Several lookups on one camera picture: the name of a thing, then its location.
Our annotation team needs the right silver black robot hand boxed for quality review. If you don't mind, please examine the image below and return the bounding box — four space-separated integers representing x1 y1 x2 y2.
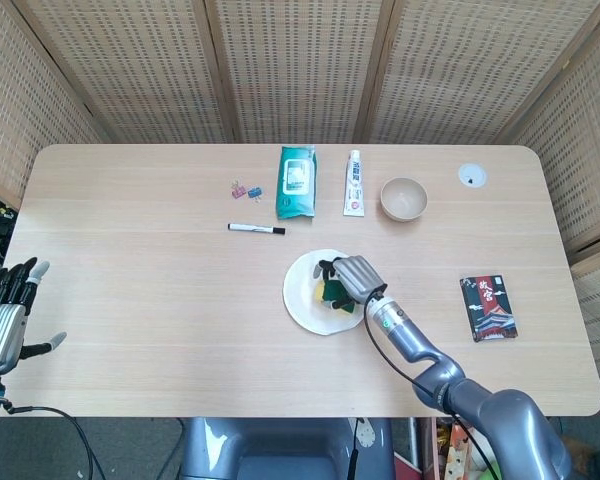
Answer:
311 255 389 315

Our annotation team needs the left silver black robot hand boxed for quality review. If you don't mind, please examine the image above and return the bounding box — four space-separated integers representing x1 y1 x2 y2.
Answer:
0 257 68 376

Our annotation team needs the green yellow sponge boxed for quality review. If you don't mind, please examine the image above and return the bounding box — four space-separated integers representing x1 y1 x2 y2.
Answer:
313 279 356 315

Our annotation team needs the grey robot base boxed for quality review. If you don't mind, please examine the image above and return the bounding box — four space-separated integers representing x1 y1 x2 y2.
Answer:
178 416 397 480

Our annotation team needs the white round plate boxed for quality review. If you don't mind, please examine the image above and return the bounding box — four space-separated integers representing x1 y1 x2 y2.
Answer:
282 247 369 337

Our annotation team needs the white toothpaste tube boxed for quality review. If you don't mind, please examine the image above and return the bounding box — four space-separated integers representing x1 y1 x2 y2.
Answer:
342 149 367 218

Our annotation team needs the beige bowl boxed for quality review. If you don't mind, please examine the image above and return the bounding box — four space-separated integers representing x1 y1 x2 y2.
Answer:
379 176 428 223

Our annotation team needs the white black marker pen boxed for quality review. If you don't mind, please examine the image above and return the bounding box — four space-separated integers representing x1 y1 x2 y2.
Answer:
226 222 287 236

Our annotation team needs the green wet wipes pack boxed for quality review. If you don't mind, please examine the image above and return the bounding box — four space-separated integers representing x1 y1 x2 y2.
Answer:
276 144 317 221

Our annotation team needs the dark illustrated card box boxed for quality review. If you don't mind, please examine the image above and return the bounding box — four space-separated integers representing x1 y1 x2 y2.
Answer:
459 273 520 344

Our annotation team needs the box of colourful clutter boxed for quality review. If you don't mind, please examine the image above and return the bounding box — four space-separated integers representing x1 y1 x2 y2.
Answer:
394 416 501 480

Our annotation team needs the woven bamboo folding screen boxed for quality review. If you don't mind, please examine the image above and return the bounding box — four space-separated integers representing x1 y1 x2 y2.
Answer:
0 0 600 366

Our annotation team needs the black cable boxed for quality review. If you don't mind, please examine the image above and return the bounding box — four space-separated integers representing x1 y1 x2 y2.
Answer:
0 399 116 480

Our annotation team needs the white round cable grommet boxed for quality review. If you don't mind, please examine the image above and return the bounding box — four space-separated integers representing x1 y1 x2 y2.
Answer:
457 163 487 188

